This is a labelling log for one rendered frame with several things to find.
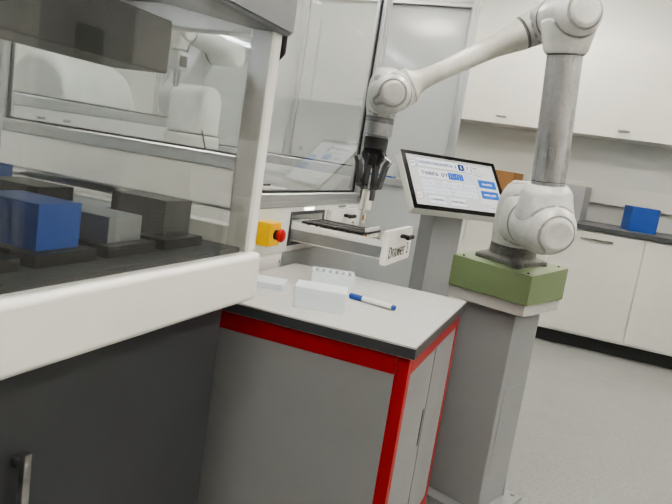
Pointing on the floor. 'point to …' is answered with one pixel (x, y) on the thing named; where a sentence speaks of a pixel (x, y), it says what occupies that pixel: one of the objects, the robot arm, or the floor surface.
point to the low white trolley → (328, 397)
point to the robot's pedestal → (483, 399)
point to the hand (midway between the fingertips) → (366, 200)
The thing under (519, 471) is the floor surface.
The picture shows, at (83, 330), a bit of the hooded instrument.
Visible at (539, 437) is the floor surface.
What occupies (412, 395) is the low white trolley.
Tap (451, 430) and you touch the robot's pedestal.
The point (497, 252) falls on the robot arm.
